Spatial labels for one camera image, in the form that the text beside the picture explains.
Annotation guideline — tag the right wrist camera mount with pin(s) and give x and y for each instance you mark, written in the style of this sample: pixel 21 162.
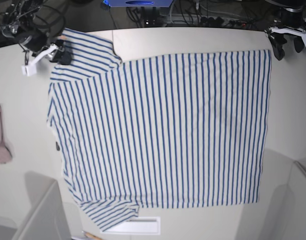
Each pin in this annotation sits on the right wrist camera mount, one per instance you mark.
pixel 30 68

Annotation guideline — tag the blue box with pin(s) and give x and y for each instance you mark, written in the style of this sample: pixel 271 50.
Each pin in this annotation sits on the blue box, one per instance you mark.
pixel 138 3

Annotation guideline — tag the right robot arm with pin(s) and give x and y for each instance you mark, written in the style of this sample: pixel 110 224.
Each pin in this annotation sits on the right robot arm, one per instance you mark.
pixel 22 16

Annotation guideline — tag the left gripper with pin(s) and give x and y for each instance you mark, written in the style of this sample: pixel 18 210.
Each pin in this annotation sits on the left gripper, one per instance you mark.
pixel 290 23

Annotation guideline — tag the grey bin left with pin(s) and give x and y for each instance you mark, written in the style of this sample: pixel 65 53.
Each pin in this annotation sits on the grey bin left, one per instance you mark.
pixel 46 218

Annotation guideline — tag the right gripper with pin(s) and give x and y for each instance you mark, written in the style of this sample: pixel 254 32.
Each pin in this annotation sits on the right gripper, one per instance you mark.
pixel 37 42

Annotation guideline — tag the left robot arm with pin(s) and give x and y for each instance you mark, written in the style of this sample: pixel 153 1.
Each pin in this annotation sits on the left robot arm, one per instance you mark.
pixel 286 4

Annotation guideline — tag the blue white striped T-shirt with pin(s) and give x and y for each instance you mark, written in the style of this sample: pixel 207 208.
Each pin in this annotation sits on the blue white striped T-shirt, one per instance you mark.
pixel 169 131

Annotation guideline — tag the grey bin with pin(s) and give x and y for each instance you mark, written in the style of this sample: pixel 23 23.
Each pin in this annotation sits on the grey bin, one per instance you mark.
pixel 46 218
pixel 280 212

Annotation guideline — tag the grey bin right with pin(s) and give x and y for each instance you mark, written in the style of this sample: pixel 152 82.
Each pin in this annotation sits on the grey bin right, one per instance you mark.
pixel 280 212

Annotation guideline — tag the wooden pencil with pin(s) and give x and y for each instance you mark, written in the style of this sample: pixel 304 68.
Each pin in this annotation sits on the wooden pencil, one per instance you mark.
pixel 90 236

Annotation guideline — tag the white rectangular tray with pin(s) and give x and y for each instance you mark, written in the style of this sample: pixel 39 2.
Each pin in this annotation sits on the white rectangular tray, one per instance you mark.
pixel 138 226

